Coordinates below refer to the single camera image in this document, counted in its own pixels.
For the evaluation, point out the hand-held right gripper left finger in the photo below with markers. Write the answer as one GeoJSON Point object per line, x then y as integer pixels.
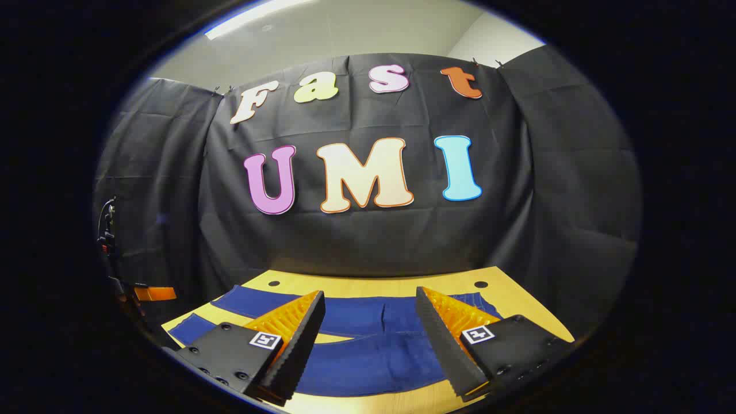
{"type": "Point", "coordinates": [302, 351]}

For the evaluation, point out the black backdrop cloth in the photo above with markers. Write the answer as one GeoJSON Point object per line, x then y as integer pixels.
{"type": "Point", "coordinates": [368, 241]}

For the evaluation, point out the blue denim jeans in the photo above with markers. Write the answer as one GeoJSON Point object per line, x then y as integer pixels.
{"type": "Point", "coordinates": [368, 356]}

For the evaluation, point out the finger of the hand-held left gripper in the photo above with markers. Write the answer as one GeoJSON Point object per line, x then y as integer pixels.
{"type": "Point", "coordinates": [155, 294]}

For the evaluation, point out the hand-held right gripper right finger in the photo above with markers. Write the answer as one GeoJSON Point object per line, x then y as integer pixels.
{"type": "Point", "coordinates": [445, 351]}

